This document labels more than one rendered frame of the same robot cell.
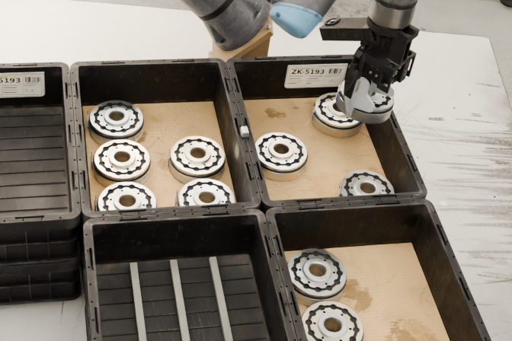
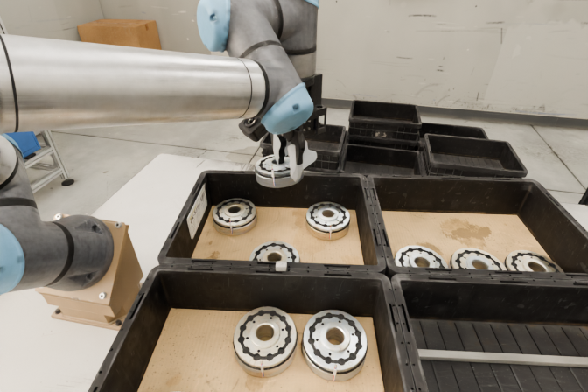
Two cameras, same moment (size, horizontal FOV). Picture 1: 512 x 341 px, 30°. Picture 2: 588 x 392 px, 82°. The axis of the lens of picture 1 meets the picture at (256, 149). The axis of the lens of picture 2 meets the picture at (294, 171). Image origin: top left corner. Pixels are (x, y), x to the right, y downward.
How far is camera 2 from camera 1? 138 cm
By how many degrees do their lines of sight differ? 54
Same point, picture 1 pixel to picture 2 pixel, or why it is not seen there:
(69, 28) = not seen: outside the picture
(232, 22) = (89, 252)
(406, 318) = (440, 228)
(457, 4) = (48, 202)
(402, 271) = (396, 220)
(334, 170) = (291, 234)
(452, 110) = not seen: hidden behind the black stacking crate
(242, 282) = (427, 331)
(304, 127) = (236, 242)
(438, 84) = (187, 182)
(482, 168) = not seen: hidden behind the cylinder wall
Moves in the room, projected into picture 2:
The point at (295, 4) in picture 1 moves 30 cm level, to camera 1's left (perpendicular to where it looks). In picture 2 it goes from (297, 85) to (130, 239)
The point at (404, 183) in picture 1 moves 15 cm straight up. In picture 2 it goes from (333, 190) to (338, 135)
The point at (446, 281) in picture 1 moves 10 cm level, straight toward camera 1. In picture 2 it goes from (429, 192) to (472, 207)
